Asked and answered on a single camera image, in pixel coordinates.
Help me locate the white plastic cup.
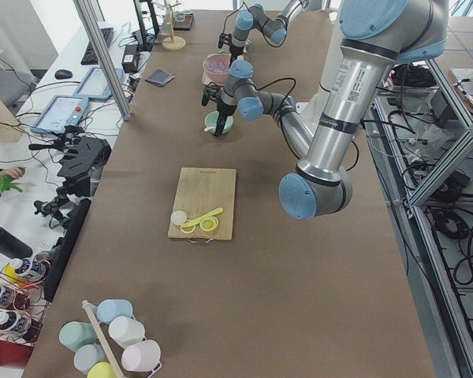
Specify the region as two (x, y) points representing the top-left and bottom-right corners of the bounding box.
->
(108, 316), (145, 348)

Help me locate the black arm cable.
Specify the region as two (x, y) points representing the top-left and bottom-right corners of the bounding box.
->
(254, 76), (299, 115)

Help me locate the black thermos bottle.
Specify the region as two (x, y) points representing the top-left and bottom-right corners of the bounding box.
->
(0, 227), (33, 259)

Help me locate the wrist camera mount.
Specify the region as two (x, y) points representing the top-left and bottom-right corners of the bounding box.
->
(201, 82), (222, 106)
(218, 32), (232, 50)

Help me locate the blue plastic cup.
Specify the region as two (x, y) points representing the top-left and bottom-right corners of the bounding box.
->
(96, 298), (133, 324)

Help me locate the grey folded cloth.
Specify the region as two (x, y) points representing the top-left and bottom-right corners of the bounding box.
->
(145, 69), (175, 87)

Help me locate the blue teach pendant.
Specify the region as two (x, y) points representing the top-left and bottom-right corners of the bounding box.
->
(73, 67), (112, 101)
(30, 95), (89, 134)

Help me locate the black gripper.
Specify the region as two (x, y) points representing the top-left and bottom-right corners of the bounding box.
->
(214, 99), (237, 136)
(229, 41), (245, 63)

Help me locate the black keyboard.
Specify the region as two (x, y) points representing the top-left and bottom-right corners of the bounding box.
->
(80, 27), (115, 66)

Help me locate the pile of clear ice cubes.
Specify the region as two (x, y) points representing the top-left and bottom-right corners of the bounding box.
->
(203, 54), (230, 75)

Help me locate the grey plastic cup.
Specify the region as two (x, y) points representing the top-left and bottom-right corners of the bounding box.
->
(73, 344), (106, 375)

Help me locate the green plastic cup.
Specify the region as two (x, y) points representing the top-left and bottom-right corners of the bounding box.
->
(58, 321), (97, 352)

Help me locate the pink plastic cup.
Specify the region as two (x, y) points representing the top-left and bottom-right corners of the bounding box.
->
(121, 339), (162, 372)

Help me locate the black computer mouse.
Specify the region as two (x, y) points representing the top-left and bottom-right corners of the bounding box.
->
(54, 69), (73, 80)

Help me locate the green spray trigger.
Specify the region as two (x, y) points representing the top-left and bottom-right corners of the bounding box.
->
(0, 176), (23, 193)

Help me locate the cream plastic tray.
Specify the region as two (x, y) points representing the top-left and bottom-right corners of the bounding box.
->
(202, 69), (210, 85)

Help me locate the lemon slice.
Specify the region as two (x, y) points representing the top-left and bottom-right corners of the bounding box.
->
(199, 216), (219, 232)
(179, 220), (196, 235)

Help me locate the bamboo cutting board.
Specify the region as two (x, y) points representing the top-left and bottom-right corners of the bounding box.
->
(168, 167), (237, 241)

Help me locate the yellow plastic cup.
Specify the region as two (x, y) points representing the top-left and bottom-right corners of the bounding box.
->
(87, 361), (117, 378)

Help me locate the person hand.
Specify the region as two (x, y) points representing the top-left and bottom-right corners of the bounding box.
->
(0, 166), (26, 180)

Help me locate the white garlic bulb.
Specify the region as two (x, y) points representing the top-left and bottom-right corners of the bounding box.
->
(170, 210), (188, 226)

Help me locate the aluminium frame post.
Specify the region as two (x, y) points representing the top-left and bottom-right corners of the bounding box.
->
(73, 0), (132, 121)

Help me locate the mint green bowl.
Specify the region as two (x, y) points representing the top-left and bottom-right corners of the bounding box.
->
(204, 111), (233, 134)

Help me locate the dark wooden tray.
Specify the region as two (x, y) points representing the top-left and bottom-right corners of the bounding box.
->
(173, 14), (194, 31)

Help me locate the wooden mug tree stand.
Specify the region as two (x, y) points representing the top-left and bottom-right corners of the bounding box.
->
(162, 1), (186, 50)

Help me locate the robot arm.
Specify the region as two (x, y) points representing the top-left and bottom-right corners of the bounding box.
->
(218, 0), (324, 64)
(214, 1), (449, 219)

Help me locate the pink bowl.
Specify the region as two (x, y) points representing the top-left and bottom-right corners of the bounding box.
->
(202, 54), (231, 83)

